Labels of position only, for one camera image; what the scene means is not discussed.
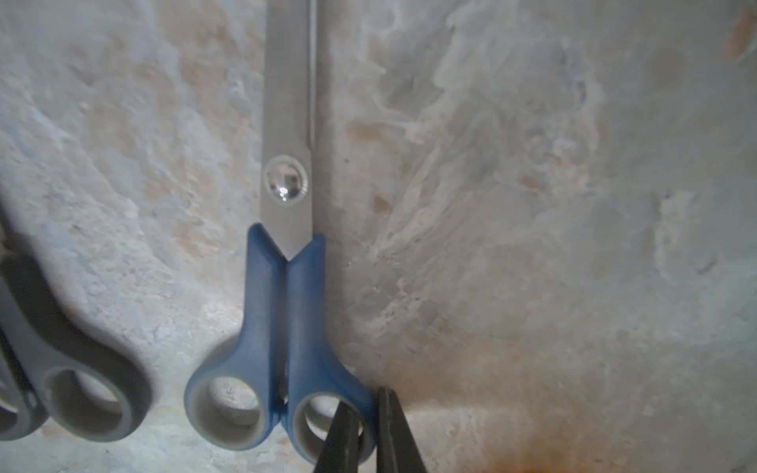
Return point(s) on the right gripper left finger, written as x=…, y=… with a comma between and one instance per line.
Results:
x=340, y=452

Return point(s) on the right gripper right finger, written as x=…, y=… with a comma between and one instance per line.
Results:
x=397, y=448

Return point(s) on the blue handled scissors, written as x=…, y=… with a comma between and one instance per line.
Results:
x=282, y=370

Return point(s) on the small black scissors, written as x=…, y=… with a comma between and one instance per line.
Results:
x=50, y=368

